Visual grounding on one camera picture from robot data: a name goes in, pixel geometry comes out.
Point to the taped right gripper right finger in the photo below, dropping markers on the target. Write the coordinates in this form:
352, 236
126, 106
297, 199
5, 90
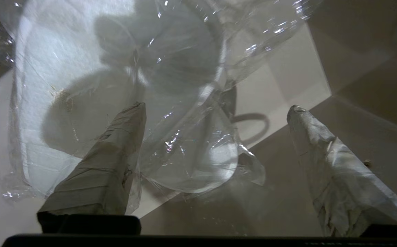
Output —
342, 185

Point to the grey cabinet drawer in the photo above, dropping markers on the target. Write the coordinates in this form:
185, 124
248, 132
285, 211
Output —
356, 137

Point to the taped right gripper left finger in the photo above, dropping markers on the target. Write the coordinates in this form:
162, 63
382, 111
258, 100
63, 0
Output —
98, 178

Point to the white slippers pair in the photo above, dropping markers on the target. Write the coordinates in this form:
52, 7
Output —
64, 68

